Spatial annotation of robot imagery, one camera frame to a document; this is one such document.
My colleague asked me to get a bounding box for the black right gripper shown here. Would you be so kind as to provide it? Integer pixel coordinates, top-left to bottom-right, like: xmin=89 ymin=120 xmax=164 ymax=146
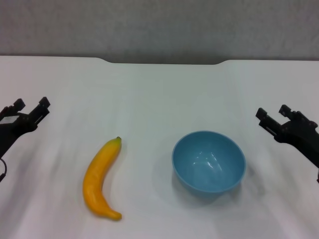
xmin=255 ymin=104 xmax=319 ymax=169

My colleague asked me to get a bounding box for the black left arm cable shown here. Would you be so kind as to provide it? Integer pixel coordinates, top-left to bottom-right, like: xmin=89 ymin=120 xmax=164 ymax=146
xmin=0 ymin=158 xmax=8 ymax=183

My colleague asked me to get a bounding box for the blue bowl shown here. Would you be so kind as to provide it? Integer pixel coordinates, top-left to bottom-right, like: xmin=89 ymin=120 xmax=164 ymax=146
xmin=171 ymin=130 xmax=247 ymax=195

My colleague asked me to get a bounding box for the yellow banana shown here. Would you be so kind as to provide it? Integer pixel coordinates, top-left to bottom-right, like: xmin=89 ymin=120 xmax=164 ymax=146
xmin=82 ymin=136 xmax=123 ymax=221

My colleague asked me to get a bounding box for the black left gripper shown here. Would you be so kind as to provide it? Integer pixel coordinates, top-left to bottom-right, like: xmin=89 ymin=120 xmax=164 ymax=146
xmin=0 ymin=97 xmax=51 ymax=158

